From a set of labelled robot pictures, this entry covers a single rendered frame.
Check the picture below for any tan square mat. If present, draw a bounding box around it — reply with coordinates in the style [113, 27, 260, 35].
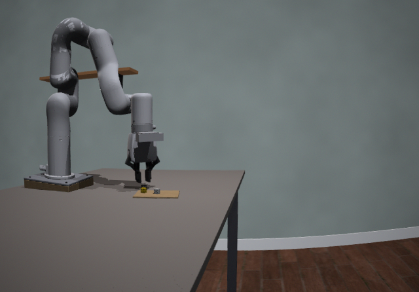
[133, 190, 179, 198]

